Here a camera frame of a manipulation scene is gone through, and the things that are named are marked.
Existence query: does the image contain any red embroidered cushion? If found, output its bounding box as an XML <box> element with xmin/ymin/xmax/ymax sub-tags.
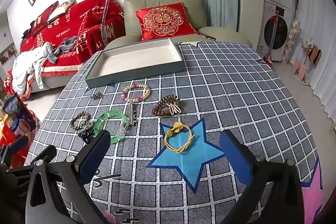
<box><xmin>135</xmin><ymin>2</ymin><xmax>197</xmax><ymax>42</ymax></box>

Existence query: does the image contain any black hair claw clip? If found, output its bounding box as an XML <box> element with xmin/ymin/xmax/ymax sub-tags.
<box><xmin>78</xmin><ymin>127</ymin><xmax>96</xmax><ymax>142</ymax></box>

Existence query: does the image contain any grey rectangular tray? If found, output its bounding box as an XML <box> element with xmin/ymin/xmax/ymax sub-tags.
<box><xmin>85</xmin><ymin>38</ymin><xmax>185</xmax><ymax>88</ymax></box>

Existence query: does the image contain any white sheer curtain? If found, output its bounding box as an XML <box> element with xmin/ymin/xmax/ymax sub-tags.
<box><xmin>294</xmin><ymin>0</ymin><xmax>336</xmax><ymax>132</ymax></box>

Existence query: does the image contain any grey crumpled cloth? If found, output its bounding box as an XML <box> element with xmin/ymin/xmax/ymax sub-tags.
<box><xmin>49</xmin><ymin>36</ymin><xmax>78</xmax><ymax>64</ymax></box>

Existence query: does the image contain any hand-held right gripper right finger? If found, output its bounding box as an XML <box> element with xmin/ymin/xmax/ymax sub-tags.
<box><xmin>219</xmin><ymin>130</ymin><xmax>305</xmax><ymax>224</ymax></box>

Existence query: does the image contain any low framed photo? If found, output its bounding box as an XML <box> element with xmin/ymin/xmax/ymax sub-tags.
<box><xmin>0</xmin><ymin>47</ymin><xmax>15</xmax><ymax>65</ymax></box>

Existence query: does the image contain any pink yellow beaded bracelet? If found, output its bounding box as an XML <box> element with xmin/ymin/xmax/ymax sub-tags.
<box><xmin>121</xmin><ymin>84</ymin><xmax>152</xmax><ymax>104</ymax></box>

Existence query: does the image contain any light blue garment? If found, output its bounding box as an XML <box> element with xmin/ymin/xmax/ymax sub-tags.
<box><xmin>12</xmin><ymin>41</ymin><xmax>53</xmax><ymax>94</ymax></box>

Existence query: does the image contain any silver hair comb clip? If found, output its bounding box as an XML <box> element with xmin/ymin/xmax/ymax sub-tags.
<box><xmin>127</xmin><ymin>99</ymin><xmax>137</xmax><ymax>127</ymax></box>

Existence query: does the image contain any green translucent bangle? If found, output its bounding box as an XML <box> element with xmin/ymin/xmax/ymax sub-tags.
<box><xmin>92</xmin><ymin>110</ymin><xmax>129</xmax><ymax>144</ymax></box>

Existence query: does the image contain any pale flower decoration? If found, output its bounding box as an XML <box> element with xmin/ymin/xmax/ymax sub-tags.
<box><xmin>287</xmin><ymin>19</ymin><xmax>301</xmax><ymax>64</ymax></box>

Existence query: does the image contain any printed figure pillow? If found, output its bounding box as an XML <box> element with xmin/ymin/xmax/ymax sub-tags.
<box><xmin>47</xmin><ymin>0</ymin><xmax>76</xmax><ymax>22</ymax></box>

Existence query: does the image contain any brown coil hair tie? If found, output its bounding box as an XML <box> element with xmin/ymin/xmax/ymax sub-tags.
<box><xmin>153</xmin><ymin>95</ymin><xmax>181</xmax><ymax>117</ymax></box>

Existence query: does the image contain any grey checked tablecloth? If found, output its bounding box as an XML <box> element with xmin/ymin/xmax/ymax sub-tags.
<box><xmin>25</xmin><ymin>41</ymin><xmax>322</xmax><ymax>224</ymax></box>

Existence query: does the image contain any gold bangle with beads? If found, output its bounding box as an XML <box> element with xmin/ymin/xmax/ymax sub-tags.
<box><xmin>164</xmin><ymin>121</ymin><xmax>196</xmax><ymax>155</ymax></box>

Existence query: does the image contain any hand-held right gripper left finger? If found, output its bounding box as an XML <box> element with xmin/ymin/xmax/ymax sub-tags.
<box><xmin>26</xmin><ymin>130</ymin><xmax>111</xmax><ymax>224</ymax></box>

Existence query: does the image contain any red mop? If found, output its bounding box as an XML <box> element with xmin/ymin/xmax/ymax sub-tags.
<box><xmin>264</xmin><ymin>10</ymin><xmax>280</xmax><ymax>67</ymax></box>

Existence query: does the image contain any red box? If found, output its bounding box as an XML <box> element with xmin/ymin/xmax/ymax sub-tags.
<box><xmin>0</xmin><ymin>119</ymin><xmax>16</xmax><ymax>147</ymax></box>

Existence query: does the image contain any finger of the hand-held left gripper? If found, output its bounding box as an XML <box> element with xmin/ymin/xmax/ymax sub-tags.
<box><xmin>8</xmin><ymin>135</ymin><xmax>30</xmax><ymax>155</ymax></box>
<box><xmin>32</xmin><ymin>145</ymin><xmax>57</xmax><ymax>165</ymax></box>

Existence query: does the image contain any blue printed box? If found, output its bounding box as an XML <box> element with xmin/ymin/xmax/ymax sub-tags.
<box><xmin>3</xmin><ymin>95</ymin><xmax>37</xmax><ymax>132</ymax></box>

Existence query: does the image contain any red printed blanket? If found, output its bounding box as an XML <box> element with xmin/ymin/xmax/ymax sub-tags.
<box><xmin>4</xmin><ymin>0</ymin><xmax>125</xmax><ymax>101</ymax></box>

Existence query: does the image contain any brown beaded bracelet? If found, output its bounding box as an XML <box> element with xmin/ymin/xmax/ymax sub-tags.
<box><xmin>70</xmin><ymin>112</ymin><xmax>93</xmax><ymax>131</ymax></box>

